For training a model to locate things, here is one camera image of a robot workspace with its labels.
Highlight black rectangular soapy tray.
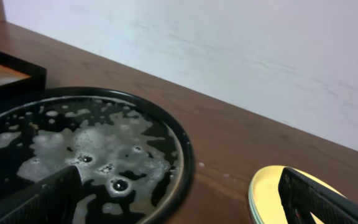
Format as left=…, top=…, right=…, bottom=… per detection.
left=0, top=52, right=47, bottom=101

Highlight black round tray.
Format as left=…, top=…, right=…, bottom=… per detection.
left=0, top=87, right=194, bottom=223

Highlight light blue plate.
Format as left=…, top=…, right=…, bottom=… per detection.
left=248, top=180, right=264, bottom=224

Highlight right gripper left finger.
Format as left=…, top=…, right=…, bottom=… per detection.
left=0, top=166, right=82, bottom=223

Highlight yellow plate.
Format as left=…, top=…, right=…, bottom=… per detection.
left=249, top=164, right=346, bottom=224

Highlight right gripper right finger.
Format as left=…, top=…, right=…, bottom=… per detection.
left=278, top=167, right=358, bottom=224

